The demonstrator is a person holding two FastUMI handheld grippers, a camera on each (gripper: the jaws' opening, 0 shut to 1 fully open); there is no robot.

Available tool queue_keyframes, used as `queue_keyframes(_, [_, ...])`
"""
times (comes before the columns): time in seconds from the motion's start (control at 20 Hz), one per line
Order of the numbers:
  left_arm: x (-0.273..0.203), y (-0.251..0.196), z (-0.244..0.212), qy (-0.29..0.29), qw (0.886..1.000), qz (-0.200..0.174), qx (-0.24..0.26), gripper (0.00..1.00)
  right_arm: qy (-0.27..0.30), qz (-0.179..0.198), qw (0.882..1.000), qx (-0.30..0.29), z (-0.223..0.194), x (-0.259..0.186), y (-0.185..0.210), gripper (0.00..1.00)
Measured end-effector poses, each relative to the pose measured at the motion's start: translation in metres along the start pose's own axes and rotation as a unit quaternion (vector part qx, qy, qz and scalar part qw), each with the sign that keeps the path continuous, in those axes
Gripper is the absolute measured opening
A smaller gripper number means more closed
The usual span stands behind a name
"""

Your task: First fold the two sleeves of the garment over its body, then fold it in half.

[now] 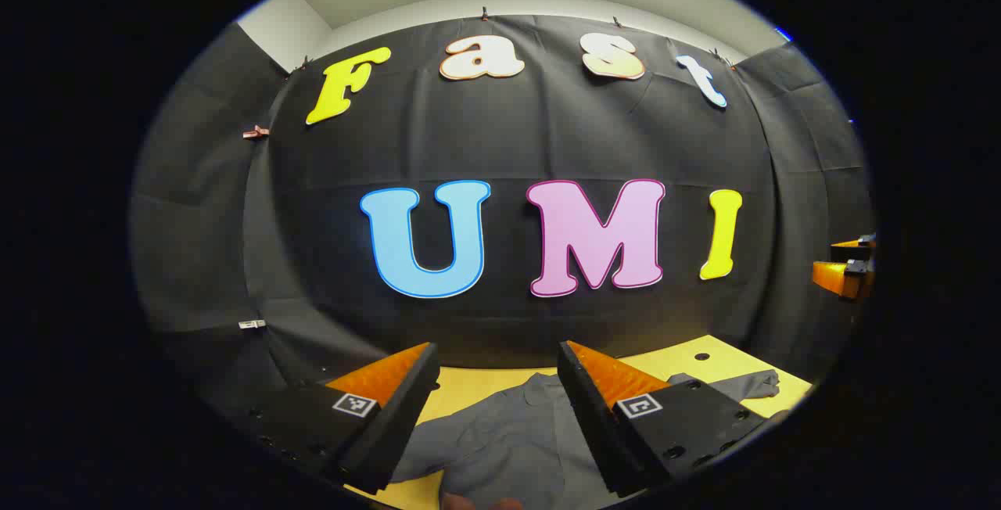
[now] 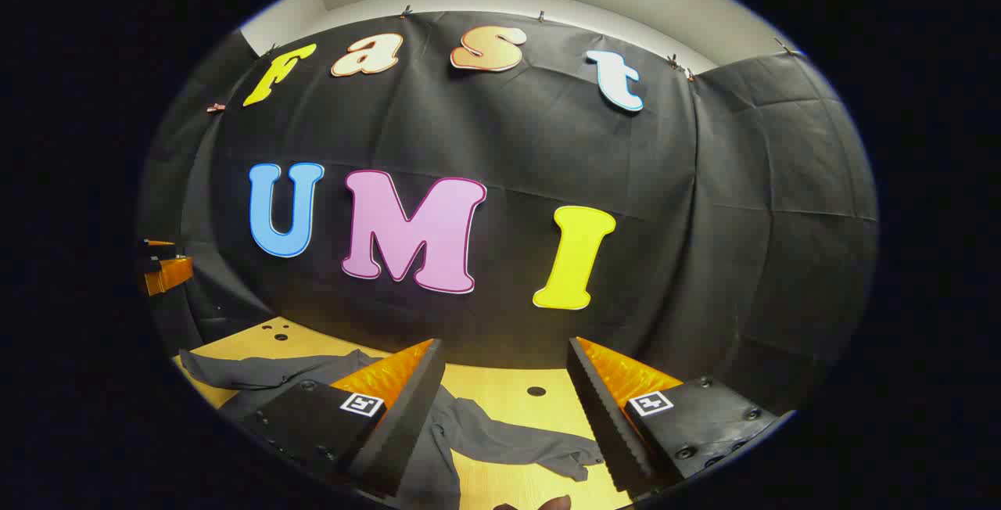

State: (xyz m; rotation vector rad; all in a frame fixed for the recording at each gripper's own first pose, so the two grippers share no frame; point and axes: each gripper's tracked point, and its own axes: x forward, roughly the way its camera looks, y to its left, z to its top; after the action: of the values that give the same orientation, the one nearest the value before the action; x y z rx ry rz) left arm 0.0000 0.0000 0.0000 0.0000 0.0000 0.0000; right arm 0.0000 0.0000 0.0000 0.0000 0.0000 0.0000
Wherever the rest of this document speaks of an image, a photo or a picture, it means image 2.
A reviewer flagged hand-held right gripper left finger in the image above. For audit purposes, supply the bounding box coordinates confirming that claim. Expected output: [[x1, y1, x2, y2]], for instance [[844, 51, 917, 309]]
[[241, 338, 448, 497]]

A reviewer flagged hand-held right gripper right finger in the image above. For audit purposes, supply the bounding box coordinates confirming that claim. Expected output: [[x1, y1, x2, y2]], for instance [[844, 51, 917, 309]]
[[565, 336, 780, 495]]

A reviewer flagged grey collared shirt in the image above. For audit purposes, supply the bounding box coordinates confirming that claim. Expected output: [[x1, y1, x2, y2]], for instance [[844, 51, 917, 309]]
[[178, 347, 607, 510]]

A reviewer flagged black backdrop cloth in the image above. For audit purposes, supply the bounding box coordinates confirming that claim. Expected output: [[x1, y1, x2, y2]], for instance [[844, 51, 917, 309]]
[[141, 11, 878, 417]]

